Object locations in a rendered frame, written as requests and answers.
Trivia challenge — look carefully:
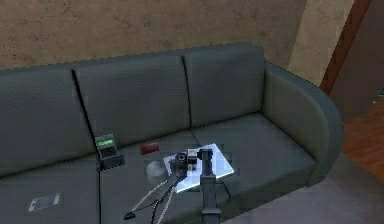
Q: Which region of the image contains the grey-green three-seat sofa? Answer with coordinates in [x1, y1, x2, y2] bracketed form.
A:
[0, 42, 345, 224]

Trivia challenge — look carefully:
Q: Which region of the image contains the small red box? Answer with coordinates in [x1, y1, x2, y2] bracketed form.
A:
[139, 141, 161, 156]

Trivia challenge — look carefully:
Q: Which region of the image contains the black device with green screen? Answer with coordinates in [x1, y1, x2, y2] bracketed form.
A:
[94, 133, 126, 172]

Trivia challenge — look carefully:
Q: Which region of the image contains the white flat laptop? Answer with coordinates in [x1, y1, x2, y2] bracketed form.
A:
[162, 143, 236, 194]

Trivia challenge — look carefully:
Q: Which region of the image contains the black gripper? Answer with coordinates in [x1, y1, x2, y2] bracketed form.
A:
[123, 152, 190, 224]

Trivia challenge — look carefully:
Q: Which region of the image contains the brown wooden door frame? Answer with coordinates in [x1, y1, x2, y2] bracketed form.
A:
[319, 0, 373, 96]

